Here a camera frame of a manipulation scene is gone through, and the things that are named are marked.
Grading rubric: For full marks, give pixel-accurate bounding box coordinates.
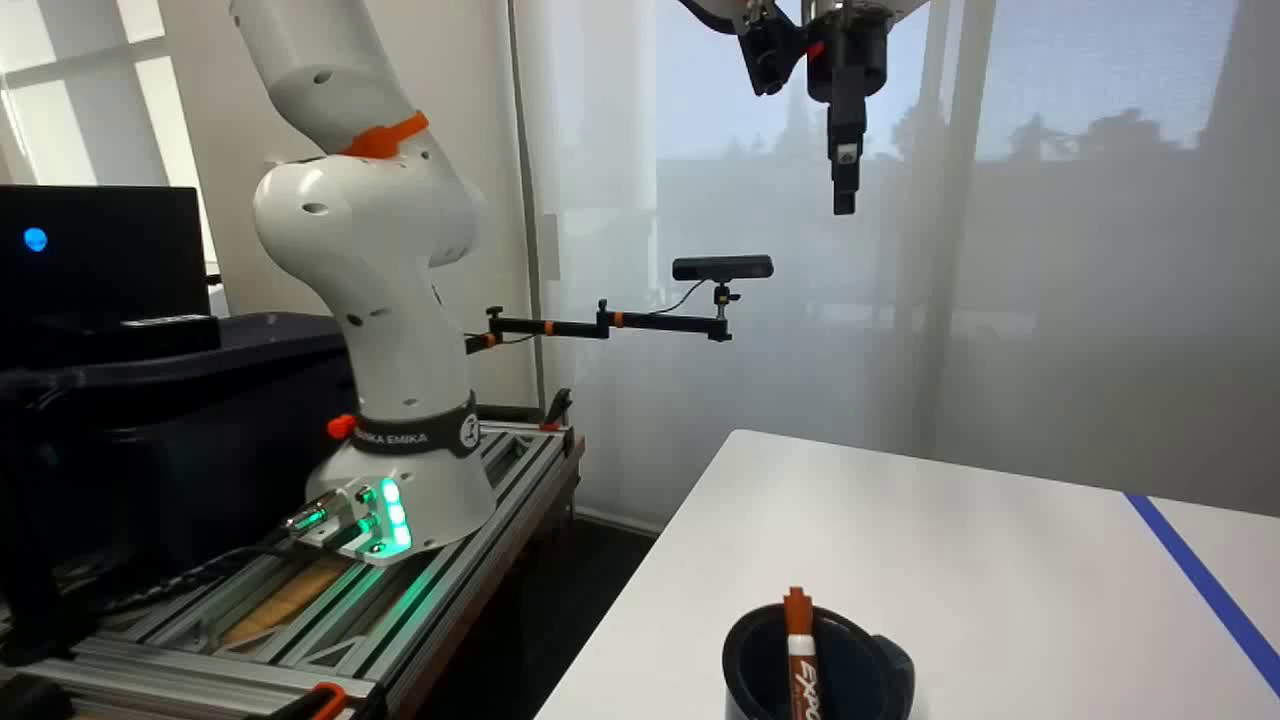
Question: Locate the black computer monitor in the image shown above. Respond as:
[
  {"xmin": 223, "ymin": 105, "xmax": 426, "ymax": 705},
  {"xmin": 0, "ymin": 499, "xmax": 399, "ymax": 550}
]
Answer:
[{"xmin": 0, "ymin": 182, "xmax": 216, "ymax": 364}]

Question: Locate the black camera on boom arm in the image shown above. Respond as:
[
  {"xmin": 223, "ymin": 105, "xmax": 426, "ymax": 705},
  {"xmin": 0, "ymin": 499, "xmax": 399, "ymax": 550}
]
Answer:
[{"xmin": 464, "ymin": 254, "xmax": 772, "ymax": 357}]

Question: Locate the blue tape border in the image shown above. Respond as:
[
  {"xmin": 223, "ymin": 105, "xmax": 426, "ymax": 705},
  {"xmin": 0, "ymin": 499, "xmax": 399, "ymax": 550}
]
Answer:
[{"xmin": 1127, "ymin": 491, "xmax": 1280, "ymax": 695}]

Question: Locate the dark blue speckled mug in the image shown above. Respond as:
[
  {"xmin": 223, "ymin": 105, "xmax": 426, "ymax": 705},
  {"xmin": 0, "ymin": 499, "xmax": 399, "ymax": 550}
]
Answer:
[{"xmin": 720, "ymin": 605, "xmax": 915, "ymax": 720}]

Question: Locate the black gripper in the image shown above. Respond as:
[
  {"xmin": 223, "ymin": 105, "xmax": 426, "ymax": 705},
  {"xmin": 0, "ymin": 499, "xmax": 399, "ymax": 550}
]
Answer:
[{"xmin": 681, "ymin": 0, "xmax": 925, "ymax": 215}]

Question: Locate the orange white marker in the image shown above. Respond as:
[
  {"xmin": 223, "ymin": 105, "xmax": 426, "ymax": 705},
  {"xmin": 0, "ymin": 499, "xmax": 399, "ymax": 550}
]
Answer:
[{"xmin": 784, "ymin": 589, "xmax": 818, "ymax": 720}]

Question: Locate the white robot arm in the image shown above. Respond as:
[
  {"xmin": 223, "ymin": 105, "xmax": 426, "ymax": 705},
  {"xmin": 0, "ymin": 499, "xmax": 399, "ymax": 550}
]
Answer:
[{"xmin": 231, "ymin": 0, "xmax": 925, "ymax": 562}]

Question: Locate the aluminium robot mounting cart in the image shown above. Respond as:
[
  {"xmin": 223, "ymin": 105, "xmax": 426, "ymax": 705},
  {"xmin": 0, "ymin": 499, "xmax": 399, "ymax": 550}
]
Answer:
[{"xmin": 2, "ymin": 422, "xmax": 583, "ymax": 720}]

